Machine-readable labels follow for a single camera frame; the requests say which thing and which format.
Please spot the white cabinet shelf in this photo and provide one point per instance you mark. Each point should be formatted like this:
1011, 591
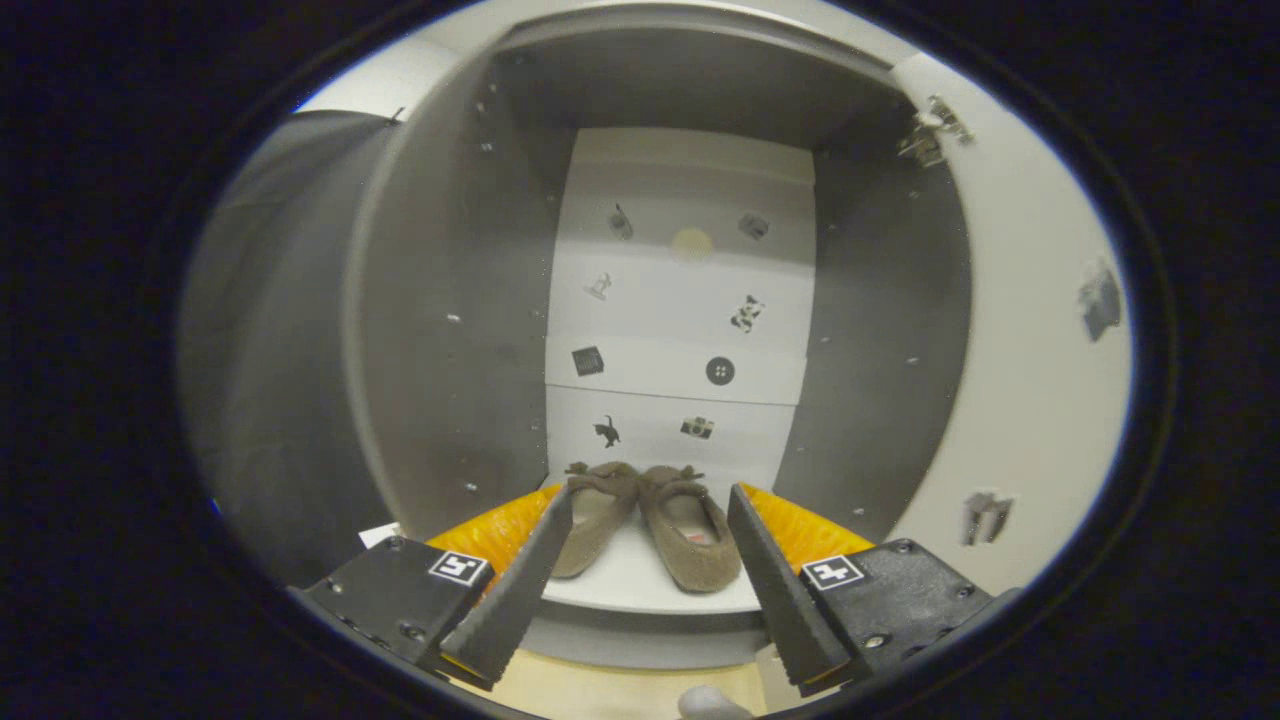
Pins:
640, 580

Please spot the metal door hinge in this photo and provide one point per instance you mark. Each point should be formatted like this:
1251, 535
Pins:
935, 135

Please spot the brown fluffy shoe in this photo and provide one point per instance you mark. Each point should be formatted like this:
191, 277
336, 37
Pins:
600, 520
690, 540

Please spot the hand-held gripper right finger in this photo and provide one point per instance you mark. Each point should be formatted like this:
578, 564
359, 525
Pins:
785, 600

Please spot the grey shoe cabinet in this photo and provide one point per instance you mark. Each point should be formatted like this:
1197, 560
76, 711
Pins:
450, 350

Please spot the black backdrop cloth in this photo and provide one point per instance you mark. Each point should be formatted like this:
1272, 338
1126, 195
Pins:
270, 350

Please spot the white book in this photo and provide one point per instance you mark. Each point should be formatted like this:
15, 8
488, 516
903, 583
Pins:
378, 535

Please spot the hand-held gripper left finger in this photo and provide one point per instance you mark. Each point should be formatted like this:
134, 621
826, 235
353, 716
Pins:
520, 600

